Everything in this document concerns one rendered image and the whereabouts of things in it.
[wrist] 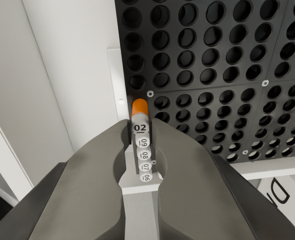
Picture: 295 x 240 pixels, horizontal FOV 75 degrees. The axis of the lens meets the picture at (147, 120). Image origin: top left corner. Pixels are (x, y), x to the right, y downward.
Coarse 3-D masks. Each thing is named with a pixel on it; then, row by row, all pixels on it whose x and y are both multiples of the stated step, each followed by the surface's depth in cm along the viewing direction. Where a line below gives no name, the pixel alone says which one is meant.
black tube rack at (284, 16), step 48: (192, 0) 12; (240, 0) 12; (288, 0) 12; (192, 48) 13; (240, 48) 14; (288, 48) 17; (192, 96) 15; (240, 96) 16; (288, 96) 16; (240, 144) 19; (288, 144) 20
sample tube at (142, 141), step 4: (148, 132) 17; (136, 136) 16; (140, 136) 16; (144, 136) 16; (148, 136) 16; (136, 140) 16; (140, 140) 16; (144, 140) 16; (148, 140) 16; (136, 144) 16; (140, 144) 16; (144, 144) 16; (148, 144) 16
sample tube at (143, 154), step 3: (138, 147) 17; (147, 147) 17; (138, 150) 17; (141, 150) 16; (144, 150) 16; (147, 150) 16; (150, 150) 17; (138, 153) 17; (141, 153) 17; (144, 153) 17; (147, 153) 17; (150, 153) 17; (138, 156) 17; (141, 156) 17; (144, 156) 17; (147, 156) 17; (150, 156) 17; (141, 159) 17; (144, 159) 17
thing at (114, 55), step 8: (112, 48) 18; (120, 48) 18; (112, 56) 18; (120, 56) 18; (112, 64) 19; (120, 64) 19; (112, 72) 19; (120, 72) 19; (112, 80) 19; (120, 80) 20; (112, 88) 20; (120, 88) 20; (120, 96) 20; (120, 104) 21; (120, 112) 22; (128, 112) 22
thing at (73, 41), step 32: (32, 0) 16; (64, 0) 17; (96, 0) 17; (64, 32) 18; (96, 32) 18; (64, 64) 19; (96, 64) 20; (64, 96) 21; (96, 96) 22; (96, 128) 24; (128, 160) 25; (288, 160) 23; (128, 192) 22
